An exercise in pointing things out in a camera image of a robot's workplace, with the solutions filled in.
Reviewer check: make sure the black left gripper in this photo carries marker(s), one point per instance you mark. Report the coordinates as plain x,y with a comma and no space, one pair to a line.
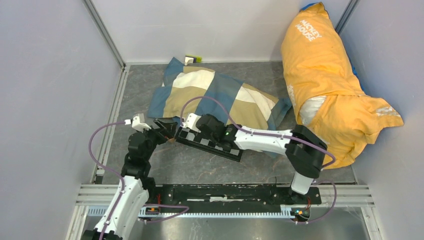
164,134

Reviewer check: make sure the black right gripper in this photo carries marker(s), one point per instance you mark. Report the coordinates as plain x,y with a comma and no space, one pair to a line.
219,121

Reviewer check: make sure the blue beige checkered pillowcase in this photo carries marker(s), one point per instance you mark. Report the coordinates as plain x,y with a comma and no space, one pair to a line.
200,90

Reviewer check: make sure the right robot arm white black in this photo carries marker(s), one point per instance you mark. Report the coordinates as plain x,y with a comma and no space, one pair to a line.
304,150

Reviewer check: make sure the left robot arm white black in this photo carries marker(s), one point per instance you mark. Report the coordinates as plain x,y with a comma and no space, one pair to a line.
135,185

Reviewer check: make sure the yellow Mickey Mouse pillow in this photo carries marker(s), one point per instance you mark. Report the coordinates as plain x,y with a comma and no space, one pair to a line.
325,93

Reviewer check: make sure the black white checkerboard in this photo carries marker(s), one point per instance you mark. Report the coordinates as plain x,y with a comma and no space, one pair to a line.
193,139

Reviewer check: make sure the small white green block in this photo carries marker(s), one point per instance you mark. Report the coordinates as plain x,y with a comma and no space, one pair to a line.
192,59

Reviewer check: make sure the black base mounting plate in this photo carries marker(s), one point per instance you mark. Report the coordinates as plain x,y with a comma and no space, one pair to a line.
270,193

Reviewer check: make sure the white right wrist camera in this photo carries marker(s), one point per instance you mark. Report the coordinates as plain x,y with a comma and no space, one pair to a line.
190,122

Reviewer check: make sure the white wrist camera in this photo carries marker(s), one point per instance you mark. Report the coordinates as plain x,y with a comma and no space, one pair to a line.
190,122
137,122

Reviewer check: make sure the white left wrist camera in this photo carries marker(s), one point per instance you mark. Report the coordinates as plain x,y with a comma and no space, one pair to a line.
137,122

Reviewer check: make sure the aluminium frame rail front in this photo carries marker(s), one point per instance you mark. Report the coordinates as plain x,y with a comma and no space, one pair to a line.
346,195

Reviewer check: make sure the white slotted cable duct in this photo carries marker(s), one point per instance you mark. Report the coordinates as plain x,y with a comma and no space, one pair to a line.
283,213

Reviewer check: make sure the aluminium frame post left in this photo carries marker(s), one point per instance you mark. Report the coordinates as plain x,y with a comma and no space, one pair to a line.
95,15

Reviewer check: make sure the aluminium frame post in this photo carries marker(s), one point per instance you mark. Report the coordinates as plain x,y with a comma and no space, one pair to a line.
352,4
95,15

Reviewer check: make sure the aluminium frame post right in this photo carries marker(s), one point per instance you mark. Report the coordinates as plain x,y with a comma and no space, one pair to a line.
352,4

